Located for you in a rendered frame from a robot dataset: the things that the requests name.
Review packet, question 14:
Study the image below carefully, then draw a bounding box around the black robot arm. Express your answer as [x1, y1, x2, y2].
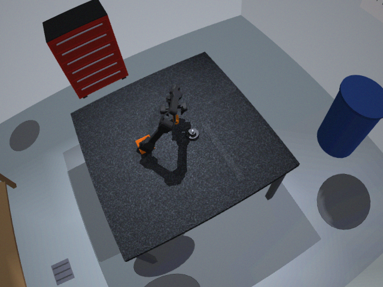
[138, 85, 182, 154]

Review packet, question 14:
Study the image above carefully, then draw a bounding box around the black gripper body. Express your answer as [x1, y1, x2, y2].
[160, 103, 187, 114]

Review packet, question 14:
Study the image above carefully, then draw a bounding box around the black round pedestal with silver shaft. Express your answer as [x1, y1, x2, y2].
[187, 129, 199, 140]

